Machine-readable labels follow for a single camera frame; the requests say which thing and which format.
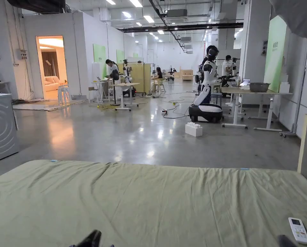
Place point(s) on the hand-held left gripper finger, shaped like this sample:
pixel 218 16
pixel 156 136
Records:
pixel 93 238

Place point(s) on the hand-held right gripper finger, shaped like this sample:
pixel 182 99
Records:
pixel 285 241

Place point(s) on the white remote control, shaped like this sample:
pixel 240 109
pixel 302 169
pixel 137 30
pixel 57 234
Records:
pixel 298 230

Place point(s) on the bed with pale green sheet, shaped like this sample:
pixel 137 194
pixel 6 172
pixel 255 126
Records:
pixel 143 203

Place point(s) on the grey washing machine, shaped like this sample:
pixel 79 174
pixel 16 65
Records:
pixel 2 128

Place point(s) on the white studded block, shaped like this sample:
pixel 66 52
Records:
pixel 193 130

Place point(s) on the white power strip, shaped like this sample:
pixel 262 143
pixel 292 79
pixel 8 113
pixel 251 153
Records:
pixel 164 111

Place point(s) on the stack of white stools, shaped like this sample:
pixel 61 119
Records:
pixel 63 92

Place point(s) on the cream sofa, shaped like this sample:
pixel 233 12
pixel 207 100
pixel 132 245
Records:
pixel 52 83

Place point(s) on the black standing fan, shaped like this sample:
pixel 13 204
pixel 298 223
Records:
pixel 115 76

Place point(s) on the white black wheeled humanoid robot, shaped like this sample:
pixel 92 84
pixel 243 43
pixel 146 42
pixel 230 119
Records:
pixel 209 74
pixel 127 77

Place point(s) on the wooden crate shelf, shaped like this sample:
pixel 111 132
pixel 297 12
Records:
pixel 187 74

